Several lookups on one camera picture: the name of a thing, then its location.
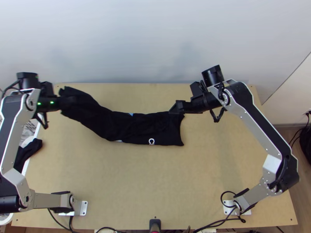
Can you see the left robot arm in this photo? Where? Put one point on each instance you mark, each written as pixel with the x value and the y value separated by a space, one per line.
pixel 9 121

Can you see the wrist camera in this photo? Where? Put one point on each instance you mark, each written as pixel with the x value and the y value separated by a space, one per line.
pixel 197 89
pixel 47 89

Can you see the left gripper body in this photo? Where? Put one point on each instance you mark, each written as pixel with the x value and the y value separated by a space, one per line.
pixel 58 104

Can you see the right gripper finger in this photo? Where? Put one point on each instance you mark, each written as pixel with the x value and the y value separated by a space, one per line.
pixel 178 106

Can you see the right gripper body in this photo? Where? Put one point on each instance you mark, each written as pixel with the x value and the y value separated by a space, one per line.
pixel 194 105

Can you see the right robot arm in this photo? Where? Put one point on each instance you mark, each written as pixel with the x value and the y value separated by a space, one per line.
pixel 252 116

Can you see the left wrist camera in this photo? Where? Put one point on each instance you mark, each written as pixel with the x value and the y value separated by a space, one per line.
pixel 47 89

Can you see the dark garment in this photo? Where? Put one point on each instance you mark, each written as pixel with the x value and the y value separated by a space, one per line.
pixel 30 148

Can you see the dark t-shirt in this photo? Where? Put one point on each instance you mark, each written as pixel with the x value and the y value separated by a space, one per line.
pixel 145 126

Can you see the white laundry basket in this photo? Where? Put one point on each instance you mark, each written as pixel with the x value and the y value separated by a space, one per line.
pixel 32 126

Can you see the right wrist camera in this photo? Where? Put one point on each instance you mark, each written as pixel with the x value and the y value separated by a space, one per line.
pixel 197 89

